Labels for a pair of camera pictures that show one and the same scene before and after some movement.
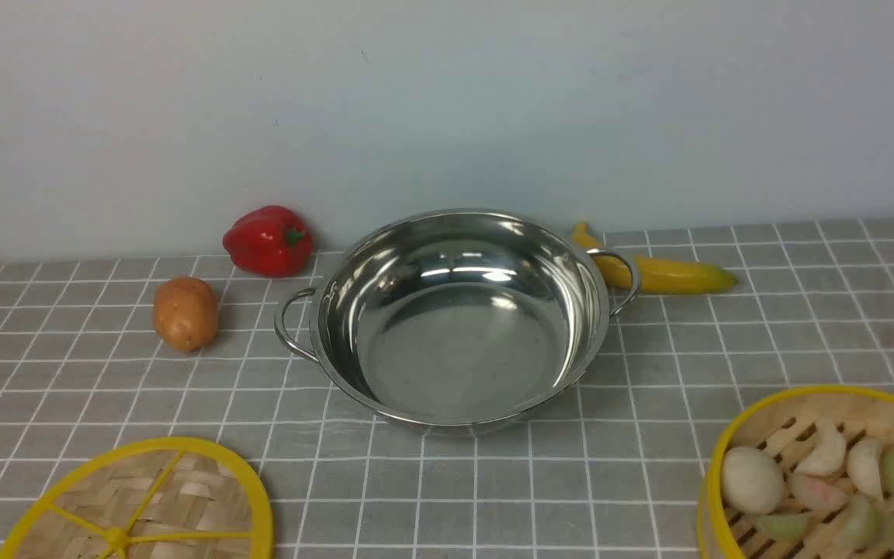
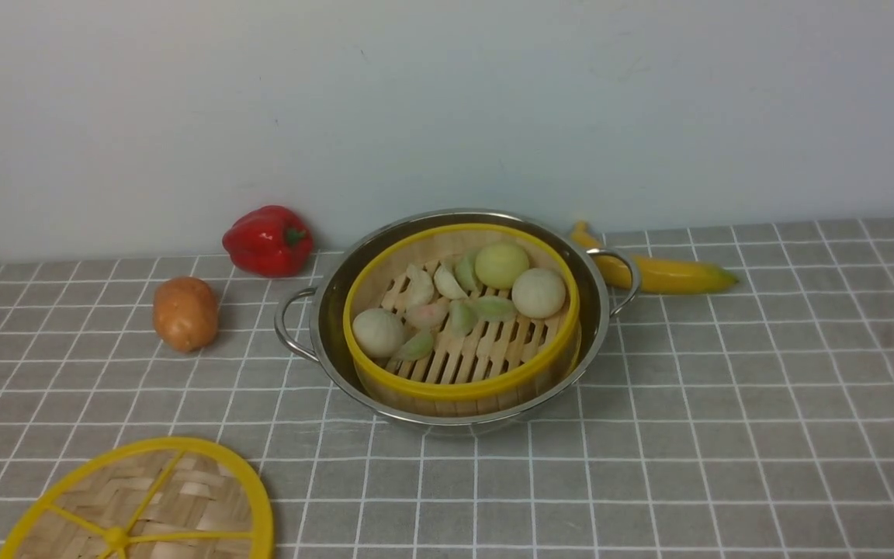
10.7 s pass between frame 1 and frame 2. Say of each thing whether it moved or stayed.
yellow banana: stayed
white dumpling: moved
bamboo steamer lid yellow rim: stayed
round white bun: moved
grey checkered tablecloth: stayed
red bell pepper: stayed
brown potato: stayed
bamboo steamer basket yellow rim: moved
